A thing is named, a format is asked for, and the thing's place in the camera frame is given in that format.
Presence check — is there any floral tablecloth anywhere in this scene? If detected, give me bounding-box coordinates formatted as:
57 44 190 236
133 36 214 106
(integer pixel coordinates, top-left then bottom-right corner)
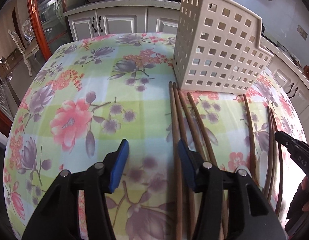
3 33 306 239

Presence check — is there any brown wooden chopstick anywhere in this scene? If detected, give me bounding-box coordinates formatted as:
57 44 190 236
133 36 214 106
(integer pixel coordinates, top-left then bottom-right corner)
169 81 183 240
172 82 196 239
263 106 274 202
187 92 228 239
243 94 256 182
269 108 283 217

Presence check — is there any white dining chair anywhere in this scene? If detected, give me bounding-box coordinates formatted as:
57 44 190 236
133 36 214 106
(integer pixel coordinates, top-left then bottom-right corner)
8 29 39 77

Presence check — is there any red framed glass door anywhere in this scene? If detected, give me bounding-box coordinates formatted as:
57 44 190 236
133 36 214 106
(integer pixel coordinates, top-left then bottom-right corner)
27 0 87 60

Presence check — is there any white perforated utensil basket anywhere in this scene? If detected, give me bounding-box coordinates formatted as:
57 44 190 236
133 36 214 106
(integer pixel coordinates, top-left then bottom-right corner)
173 0 273 94

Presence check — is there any red jar on counter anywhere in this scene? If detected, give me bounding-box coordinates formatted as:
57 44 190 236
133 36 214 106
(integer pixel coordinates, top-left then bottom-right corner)
303 65 309 79

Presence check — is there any wall light switch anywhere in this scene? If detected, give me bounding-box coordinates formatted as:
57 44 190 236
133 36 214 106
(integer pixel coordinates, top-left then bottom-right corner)
297 25 308 41

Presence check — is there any person's hand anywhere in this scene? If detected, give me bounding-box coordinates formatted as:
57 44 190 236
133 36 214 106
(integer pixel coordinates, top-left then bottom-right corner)
285 176 309 239

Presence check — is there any white ceramic spoon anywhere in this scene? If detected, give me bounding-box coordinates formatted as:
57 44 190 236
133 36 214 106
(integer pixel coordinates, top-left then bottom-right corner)
235 151 269 188

